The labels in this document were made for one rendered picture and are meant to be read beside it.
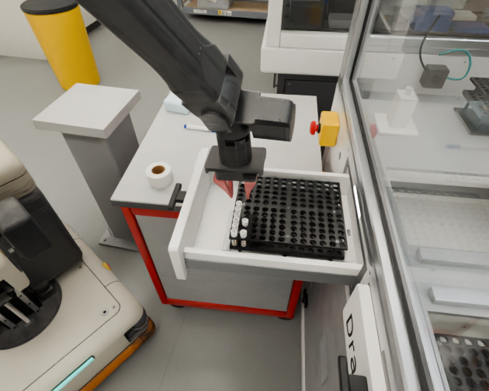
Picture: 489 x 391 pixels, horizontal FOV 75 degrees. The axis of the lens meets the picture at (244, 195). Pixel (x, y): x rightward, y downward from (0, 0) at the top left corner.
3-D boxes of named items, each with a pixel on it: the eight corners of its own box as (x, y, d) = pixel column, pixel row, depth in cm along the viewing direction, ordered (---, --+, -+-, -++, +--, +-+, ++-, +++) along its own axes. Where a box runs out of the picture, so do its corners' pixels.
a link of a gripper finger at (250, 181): (257, 210, 60) (254, 174, 53) (220, 208, 61) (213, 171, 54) (261, 185, 65) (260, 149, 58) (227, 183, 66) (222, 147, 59)
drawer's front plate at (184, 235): (177, 280, 63) (167, 249, 55) (206, 180, 83) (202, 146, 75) (185, 281, 63) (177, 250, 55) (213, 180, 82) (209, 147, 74)
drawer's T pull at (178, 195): (168, 211, 65) (166, 207, 64) (177, 185, 70) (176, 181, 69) (185, 212, 64) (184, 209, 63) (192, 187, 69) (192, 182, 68)
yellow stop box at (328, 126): (316, 146, 89) (320, 124, 84) (315, 131, 94) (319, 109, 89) (334, 147, 89) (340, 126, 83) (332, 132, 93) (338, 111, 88)
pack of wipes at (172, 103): (187, 115, 114) (185, 105, 111) (164, 111, 116) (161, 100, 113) (204, 95, 124) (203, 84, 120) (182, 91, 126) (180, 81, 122)
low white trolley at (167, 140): (162, 314, 141) (109, 198, 86) (193, 209, 183) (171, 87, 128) (293, 330, 136) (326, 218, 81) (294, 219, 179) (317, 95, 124)
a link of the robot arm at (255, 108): (209, 54, 42) (195, 113, 41) (294, 57, 40) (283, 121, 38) (230, 98, 54) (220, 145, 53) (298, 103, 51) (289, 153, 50)
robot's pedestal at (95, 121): (98, 244, 167) (26, 120, 112) (125, 202, 187) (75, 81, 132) (151, 254, 162) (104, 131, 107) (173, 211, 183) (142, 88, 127)
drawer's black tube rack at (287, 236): (230, 255, 65) (228, 237, 60) (240, 194, 77) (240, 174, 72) (340, 267, 63) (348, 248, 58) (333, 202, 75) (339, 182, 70)
